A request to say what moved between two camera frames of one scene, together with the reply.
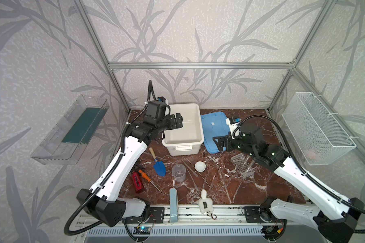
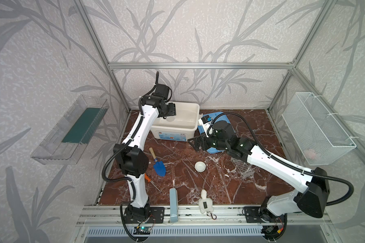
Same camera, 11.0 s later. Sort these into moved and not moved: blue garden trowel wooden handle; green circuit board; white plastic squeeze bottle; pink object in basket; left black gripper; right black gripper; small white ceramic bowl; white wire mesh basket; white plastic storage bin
Moved: right black gripper; white plastic storage bin; left black gripper
Not moved: white wire mesh basket; small white ceramic bowl; pink object in basket; white plastic squeeze bottle; blue garden trowel wooden handle; green circuit board
